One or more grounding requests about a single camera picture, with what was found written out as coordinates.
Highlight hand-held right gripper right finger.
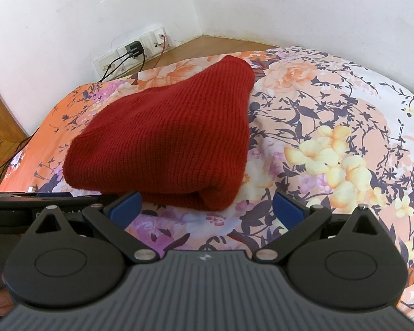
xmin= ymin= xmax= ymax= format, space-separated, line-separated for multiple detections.
xmin=256 ymin=191 xmax=382 ymax=263

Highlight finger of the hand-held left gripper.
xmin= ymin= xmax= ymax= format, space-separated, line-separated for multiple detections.
xmin=0 ymin=191 xmax=121 ymax=212

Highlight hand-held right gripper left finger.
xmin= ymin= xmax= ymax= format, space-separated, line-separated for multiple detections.
xmin=29 ymin=191 xmax=157 ymax=263

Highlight red knitted sweater black cuffs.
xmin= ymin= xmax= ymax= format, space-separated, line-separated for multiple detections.
xmin=63 ymin=55 xmax=256 ymax=212

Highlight person's left hand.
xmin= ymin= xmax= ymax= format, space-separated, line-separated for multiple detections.
xmin=0 ymin=281 xmax=15 ymax=319

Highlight orange floral bed sheet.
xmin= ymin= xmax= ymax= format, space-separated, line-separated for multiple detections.
xmin=0 ymin=46 xmax=414 ymax=316

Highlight black plug-in charger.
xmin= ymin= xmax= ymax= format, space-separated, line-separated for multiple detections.
xmin=125 ymin=41 xmax=145 ymax=58

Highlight wooden door frame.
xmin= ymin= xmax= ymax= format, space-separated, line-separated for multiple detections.
xmin=0 ymin=72 xmax=32 ymax=143

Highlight thin black cable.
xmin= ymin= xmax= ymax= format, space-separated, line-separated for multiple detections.
xmin=101 ymin=52 xmax=133 ymax=82

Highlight white wall socket plate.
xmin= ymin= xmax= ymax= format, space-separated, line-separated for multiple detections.
xmin=115 ymin=41 xmax=146 ymax=62
xmin=93 ymin=52 xmax=125 ymax=77
xmin=141 ymin=27 xmax=174 ymax=53

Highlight red cable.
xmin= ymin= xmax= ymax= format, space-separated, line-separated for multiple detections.
xmin=153 ymin=35 xmax=167 ymax=68

